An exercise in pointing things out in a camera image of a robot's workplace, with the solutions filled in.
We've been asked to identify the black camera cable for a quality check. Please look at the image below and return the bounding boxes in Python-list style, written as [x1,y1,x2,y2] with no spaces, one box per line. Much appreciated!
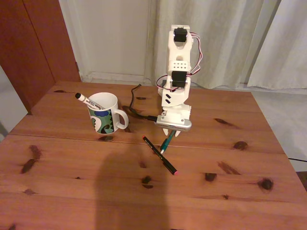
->
[130,83,159,122]

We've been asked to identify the white fabric curtain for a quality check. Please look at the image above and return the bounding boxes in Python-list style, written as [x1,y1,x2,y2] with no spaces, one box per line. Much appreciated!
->
[145,0,281,90]
[247,0,307,91]

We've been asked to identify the green pen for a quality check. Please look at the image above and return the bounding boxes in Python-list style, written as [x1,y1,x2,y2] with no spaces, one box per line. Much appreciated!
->
[159,130,176,154]

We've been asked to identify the silver gripper camera box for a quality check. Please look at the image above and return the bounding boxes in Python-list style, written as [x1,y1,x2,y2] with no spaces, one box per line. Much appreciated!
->
[155,114,193,133]

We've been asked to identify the white door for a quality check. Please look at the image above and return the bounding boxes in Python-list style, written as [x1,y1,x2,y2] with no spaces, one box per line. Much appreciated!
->
[59,0,156,83]

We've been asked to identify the brown wooden cabinet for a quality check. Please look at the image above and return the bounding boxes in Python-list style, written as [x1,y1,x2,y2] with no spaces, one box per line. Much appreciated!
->
[0,0,81,115]

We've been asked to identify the white marker black cap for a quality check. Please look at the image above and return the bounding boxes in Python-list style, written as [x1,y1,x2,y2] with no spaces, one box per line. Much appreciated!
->
[74,92,106,111]

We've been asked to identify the black pen red end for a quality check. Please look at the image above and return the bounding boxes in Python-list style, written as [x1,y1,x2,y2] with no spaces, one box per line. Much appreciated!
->
[142,135,179,176]

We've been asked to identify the white mug green blue pattern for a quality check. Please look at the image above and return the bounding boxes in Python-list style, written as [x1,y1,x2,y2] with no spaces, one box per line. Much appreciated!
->
[86,92,130,134]

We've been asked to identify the red white servo wires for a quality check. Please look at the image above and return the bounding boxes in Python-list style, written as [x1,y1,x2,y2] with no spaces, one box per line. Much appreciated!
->
[155,33,203,93]

